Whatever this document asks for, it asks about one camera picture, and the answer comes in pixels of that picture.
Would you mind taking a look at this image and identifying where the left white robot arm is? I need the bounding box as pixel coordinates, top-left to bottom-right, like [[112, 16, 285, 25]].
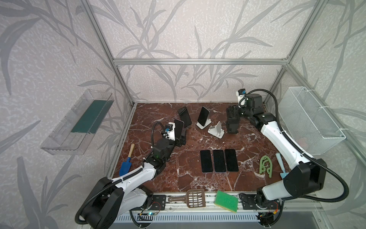
[[74, 119, 184, 229]]

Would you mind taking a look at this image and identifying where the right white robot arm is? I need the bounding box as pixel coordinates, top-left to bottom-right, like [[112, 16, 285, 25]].
[[226, 88, 349, 209]]

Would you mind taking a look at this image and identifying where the black stand front left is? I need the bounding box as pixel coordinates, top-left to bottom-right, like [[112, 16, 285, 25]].
[[226, 117, 240, 134]]

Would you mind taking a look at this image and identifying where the white phone stand back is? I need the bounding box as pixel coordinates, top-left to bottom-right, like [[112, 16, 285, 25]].
[[195, 118, 213, 130]]

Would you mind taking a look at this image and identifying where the black phone on white stand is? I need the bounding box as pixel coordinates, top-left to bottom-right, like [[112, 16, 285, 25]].
[[197, 107, 209, 126]]

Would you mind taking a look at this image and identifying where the green plastic hook toy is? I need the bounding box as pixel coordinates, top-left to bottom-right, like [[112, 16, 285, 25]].
[[259, 156, 273, 178]]

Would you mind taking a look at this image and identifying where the brown slotted scoop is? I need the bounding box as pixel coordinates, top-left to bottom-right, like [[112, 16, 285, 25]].
[[168, 189, 206, 208]]

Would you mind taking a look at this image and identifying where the pink object in basket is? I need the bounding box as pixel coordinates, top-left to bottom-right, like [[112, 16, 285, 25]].
[[296, 137, 308, 150]]

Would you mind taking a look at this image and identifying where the green yellow sponge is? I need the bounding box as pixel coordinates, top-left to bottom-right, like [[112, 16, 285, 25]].
[[214, 191, 239, 213]]

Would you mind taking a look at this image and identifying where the light blue plastic shovel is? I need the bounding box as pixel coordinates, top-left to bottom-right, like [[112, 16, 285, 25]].
[[275, 153, 288, 179]]

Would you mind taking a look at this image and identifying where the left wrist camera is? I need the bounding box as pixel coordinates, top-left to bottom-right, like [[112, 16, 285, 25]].
[[163, 122, 175, 141]]

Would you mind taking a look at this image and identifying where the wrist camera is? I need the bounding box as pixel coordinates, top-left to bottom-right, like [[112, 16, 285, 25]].
[[163, 122, 175, 141], [236, 88, 246, 108]]

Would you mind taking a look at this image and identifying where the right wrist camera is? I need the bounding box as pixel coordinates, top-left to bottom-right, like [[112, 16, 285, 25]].
[[236, 88, 246, 108]]

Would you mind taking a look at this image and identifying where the blue shovel wooden handle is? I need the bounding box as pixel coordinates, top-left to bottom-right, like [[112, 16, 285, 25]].
[[119, 144, 135, 177]]

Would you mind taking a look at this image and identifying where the aluminium front rail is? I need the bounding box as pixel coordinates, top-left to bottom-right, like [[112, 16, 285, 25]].
[[84, 191, 324, 214]]

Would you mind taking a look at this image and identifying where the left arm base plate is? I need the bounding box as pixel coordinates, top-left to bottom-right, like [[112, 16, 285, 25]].
[[145, 195, 167, 211]]

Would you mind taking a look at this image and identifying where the white wire basket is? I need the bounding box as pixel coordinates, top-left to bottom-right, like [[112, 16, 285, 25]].
[[279, 86, 346, 156]]

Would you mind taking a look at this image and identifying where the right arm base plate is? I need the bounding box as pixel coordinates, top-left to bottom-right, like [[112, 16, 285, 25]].
[[239, 193, 281, 211]]

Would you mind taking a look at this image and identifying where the clear plastic wall tray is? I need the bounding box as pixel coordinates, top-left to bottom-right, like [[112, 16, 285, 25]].
[[41, 89, 114, 156]]

